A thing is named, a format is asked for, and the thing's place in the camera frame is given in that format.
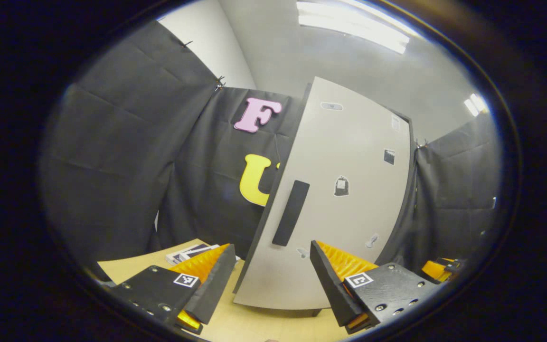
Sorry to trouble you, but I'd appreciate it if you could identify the black door handle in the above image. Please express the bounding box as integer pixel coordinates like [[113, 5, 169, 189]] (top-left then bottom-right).
[[272, 180, 311, 247]]

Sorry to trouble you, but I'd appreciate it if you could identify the small ceiling light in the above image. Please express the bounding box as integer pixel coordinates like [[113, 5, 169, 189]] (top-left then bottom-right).
[[463, 93, 489, 117]]

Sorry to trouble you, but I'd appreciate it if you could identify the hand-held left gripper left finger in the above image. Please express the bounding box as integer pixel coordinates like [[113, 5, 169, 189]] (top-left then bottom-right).
[[112, 243, 237, 335]]

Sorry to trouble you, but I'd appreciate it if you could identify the grey cabinet door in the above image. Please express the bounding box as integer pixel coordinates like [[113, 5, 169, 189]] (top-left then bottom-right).
[[233, 77, 413, 310]]

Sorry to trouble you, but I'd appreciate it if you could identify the large ceiling light panel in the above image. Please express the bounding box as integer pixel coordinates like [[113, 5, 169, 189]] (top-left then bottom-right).
[[296, 0, 421, 54]]

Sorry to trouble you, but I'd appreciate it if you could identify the black backdrop cloth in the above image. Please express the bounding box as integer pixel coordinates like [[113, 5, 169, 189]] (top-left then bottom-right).
[[40, 19, 500, 276]]

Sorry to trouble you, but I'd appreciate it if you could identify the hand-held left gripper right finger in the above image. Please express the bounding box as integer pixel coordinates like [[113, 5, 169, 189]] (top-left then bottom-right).
[[310, 240, 440, 334]]

